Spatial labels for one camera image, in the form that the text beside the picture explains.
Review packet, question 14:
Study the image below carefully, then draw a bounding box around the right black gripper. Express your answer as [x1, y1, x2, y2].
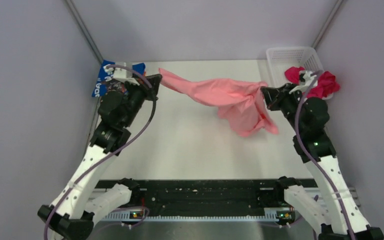
[260, 82, 305, 134]

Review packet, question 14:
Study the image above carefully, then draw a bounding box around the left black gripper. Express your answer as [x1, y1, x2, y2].
[122, 72, 163, 127]

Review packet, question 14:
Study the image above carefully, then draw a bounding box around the pink t-shirt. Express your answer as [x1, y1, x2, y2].
[158, 68, 279, 137]

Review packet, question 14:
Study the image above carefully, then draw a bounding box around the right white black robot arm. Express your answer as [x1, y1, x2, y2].
[260, 83, 384, 240]

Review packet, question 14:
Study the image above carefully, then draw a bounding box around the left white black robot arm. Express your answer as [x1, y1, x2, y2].
[37, 73, 163, 240]

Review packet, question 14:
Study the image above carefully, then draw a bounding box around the blue printed folded t-shirt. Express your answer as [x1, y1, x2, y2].
[91, 60, 146, 98]

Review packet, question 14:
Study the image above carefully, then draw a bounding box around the white plastic laundry basket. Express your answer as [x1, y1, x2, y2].
[266, 46, 326, 88]

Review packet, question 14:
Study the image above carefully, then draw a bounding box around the magenta crumpled t-shirt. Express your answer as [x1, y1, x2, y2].
[284, 66, 341, 100]

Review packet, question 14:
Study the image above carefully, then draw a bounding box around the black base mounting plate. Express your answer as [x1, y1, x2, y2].
[94, 178, 319, 219]

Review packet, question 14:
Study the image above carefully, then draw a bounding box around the aluminium front rail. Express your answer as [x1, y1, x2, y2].
[89, 187, 360, 223]

